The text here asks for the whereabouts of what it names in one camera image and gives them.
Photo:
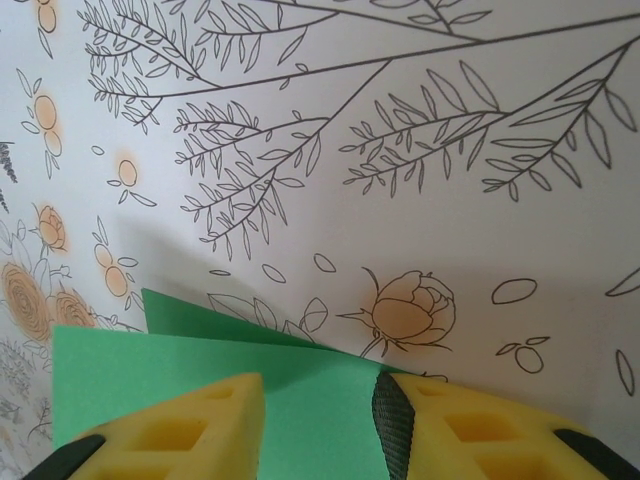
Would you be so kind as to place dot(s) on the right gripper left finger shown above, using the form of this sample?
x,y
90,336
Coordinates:
x,y
165,440

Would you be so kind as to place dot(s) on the green cloth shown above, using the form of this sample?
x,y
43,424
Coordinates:
x,y
300,400

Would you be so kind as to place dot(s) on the floral table mat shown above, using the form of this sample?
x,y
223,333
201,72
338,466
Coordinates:
x,y
350,150

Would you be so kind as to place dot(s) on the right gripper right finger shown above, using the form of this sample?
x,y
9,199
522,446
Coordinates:
x,y
475,435

